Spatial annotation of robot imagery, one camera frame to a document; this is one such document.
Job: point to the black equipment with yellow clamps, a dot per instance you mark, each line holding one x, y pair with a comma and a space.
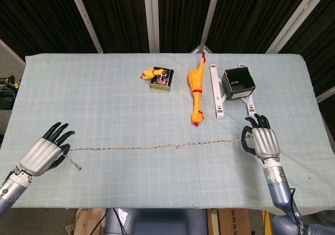
6, 99

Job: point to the dark brown pleated curtain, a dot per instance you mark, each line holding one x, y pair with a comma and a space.
117, 15

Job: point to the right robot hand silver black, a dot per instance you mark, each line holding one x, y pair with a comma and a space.
265, 143

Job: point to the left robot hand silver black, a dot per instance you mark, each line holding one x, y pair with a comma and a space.
39, 156

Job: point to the narrow wooden strip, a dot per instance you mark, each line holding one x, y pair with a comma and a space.
213, 222

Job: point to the white folding laptop stand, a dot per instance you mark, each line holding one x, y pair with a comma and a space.
218, 106

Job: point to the open black cardboard box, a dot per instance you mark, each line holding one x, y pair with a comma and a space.
239, 93

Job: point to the small yellow rubber chicken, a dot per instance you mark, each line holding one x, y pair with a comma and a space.
148, 73

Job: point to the white metal frame post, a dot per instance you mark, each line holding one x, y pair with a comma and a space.
209, 17
325, 93
295, 17
151, 17
86, 20

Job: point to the large orange rubber chicken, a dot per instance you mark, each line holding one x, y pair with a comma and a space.
196, 80

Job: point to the light blue checked tablecloth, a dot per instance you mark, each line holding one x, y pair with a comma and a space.
104, 109

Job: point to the rectangular luncheon meat tin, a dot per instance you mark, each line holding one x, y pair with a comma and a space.
162, 82

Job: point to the right robot arm blue grey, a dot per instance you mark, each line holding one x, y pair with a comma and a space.
278, 193

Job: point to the brown cardboard box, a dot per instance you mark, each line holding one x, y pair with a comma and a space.
233, 222

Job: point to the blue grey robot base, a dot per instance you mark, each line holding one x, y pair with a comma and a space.
157, 222

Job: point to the light wooden board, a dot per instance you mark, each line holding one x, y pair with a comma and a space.
86, 219

